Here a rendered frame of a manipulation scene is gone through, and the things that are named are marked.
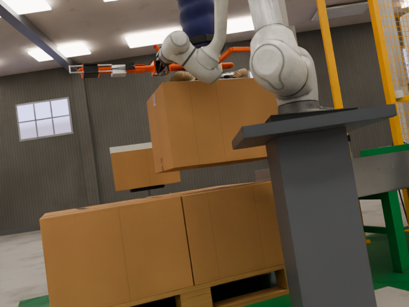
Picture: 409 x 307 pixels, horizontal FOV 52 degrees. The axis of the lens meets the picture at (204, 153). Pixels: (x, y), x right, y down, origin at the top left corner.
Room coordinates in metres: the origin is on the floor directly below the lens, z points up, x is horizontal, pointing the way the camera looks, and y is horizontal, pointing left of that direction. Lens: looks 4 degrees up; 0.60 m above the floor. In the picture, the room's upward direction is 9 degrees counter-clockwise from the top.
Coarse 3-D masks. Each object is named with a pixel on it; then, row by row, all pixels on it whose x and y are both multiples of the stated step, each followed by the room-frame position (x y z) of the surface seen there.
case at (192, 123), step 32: (160, 96) 1.95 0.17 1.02; (192, 96) 1.93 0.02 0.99; (224, 96) 1.98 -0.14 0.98; (256, 96) 2.04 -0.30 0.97; (160, 128) 2.02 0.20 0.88; (192, 128) 1.92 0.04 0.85; (224, 128) 1.97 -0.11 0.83; (160, 160) 2.11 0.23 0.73; (192, 160) 1.91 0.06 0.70; (224, 160) 1.96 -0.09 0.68; (256, 160) 2.34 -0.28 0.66
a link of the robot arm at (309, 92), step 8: (304, 56) 1.50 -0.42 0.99; (312, 64) 1.53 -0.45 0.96; (312, 72) 1.50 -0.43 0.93; (312, 80) 1.49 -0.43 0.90; (304, 88) 1.47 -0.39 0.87; (312, 88) 1.50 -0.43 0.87; (280, 96) 1.51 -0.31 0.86; (288, 96) 1.49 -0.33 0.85; (296, 96) 1.49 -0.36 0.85; (304, 96) 1.50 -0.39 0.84; (312, 96) 1.51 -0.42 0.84; (280, 104) 1.55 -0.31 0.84
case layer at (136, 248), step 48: (192, 192) 2.15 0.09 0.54; (240, 192) 1.97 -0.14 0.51; (48, 240) 1.67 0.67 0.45; (96, 240) 1.74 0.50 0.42; (144, 240) 1.81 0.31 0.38; (192, 240) 1.88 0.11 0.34; (240, 240) 1.96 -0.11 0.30; (48, 288) 1.66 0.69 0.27; (96, 288) 1.73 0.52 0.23; (144, 288) 1.80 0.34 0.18
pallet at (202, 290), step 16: (256, 272) 1.98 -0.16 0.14; (192, 288) 1.87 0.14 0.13; (208, 288) 1.89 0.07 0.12; (272, 288) 2.09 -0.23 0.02; (128, 304) 1.77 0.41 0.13; (144, 304) 2.22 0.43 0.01; (176, 304) 1.93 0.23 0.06; (192, 304) 1.86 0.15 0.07; (208, 304) 1.89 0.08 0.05; (224, 304) 1.95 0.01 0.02; (240, 304) 1.94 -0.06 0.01
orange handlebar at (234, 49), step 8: (232, 48) 1.94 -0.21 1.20; (240, 48) 1.96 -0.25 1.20; (248, 48) 1.97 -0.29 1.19; (224, 56) 2.02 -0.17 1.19; (144, 64) 2.04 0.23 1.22; (224, 64) 2.19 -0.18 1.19; (232, 64) 2.21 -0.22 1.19; (104, 72) 2.02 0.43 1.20; (128, 72) 2.07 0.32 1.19; (136, 72) 2.06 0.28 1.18
